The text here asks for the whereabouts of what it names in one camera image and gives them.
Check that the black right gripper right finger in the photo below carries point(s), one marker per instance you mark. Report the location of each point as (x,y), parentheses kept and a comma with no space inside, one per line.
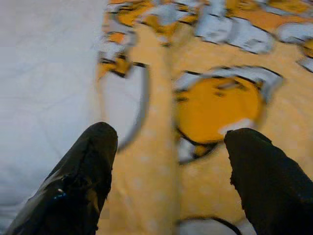
(271,186)

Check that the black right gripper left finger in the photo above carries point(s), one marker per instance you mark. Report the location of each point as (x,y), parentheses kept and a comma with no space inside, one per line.
(78,186)

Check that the yellow cartoon egg print comforter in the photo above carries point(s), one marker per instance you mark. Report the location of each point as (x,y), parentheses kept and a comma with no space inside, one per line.
(215,105)

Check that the white quilted mattress sheet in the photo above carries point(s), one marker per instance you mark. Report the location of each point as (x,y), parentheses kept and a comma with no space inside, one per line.
(44,73)

